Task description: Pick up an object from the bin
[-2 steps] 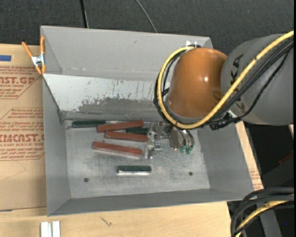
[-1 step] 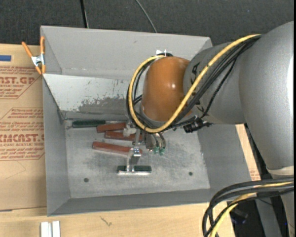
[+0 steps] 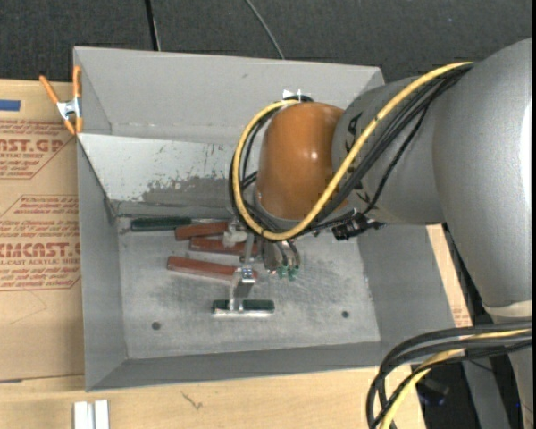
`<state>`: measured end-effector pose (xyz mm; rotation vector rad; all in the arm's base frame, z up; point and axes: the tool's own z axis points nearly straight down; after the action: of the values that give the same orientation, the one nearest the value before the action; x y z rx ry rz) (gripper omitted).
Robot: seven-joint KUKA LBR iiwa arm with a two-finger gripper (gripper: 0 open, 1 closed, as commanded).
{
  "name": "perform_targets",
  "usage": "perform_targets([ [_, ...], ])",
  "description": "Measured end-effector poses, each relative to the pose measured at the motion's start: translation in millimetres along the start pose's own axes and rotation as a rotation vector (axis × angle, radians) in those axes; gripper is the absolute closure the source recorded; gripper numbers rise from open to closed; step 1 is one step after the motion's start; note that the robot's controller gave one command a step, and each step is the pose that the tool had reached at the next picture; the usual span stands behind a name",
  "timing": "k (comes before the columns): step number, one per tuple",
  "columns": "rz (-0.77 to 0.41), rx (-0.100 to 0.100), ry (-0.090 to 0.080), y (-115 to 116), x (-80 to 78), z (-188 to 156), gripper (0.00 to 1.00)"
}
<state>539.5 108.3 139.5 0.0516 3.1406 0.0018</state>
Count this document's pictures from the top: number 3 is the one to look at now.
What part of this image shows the red-brown flat block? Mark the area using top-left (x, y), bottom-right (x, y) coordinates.
top-left (166, 255), bottom-right (260, 282)
top-left (174, 221), bottom-right (231, 242)
top-left (188, 236), bottom-right (260, 257)

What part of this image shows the black cylinder on white bracket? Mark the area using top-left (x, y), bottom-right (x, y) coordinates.
top-left (311, 211), bottom-right (386, 242)

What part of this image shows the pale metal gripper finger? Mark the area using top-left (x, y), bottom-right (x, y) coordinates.
top-left (223, 222), bottom-right (248, 247)
top-left (228, 266), bottom-right (257, 315)

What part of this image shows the grey metal bin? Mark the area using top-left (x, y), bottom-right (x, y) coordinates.
top-left (72, 46), bottom-right (457, 392)

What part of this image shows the brown cardboard board red print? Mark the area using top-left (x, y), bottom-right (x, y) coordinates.
top-left (0, 77), bottom-right (474, 386)

